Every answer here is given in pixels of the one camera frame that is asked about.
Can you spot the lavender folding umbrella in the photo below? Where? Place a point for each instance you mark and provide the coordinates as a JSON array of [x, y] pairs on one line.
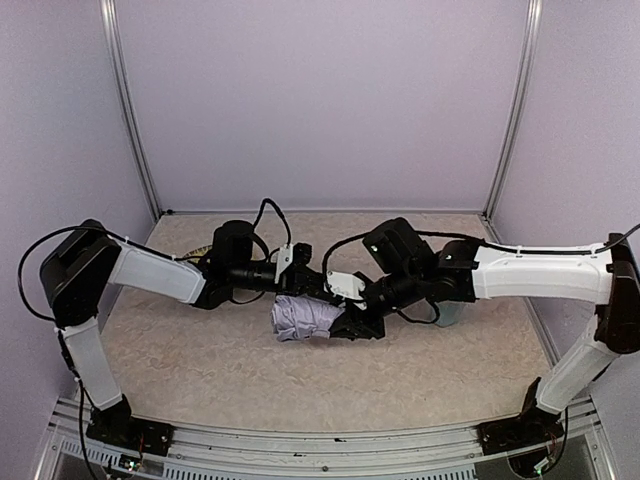
[[301, 318]]

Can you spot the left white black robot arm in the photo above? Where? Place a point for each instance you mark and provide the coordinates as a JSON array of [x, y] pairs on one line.
[[75, 275]]

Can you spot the right aluminium frame post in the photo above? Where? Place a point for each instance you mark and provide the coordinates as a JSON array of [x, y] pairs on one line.
[[516, 111]]

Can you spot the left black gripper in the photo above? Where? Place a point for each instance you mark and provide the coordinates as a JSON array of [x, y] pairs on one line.
[[292, 279]]

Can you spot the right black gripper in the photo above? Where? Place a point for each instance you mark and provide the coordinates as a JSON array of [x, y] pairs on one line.
[[360, 314]]

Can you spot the left aluminium frame post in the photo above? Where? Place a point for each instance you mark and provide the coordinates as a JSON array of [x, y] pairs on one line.
[[115, 48]]

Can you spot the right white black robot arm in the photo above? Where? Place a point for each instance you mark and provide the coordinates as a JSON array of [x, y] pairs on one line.
[[468, 269]]

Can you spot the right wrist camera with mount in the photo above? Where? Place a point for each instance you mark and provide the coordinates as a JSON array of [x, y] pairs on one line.
[[345, 285]]

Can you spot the aluminium frame post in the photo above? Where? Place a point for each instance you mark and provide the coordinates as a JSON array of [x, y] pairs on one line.
[[516, 111], [115, 48]]

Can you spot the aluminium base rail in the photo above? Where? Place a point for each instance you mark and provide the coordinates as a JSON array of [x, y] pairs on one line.
[[429, 441]]

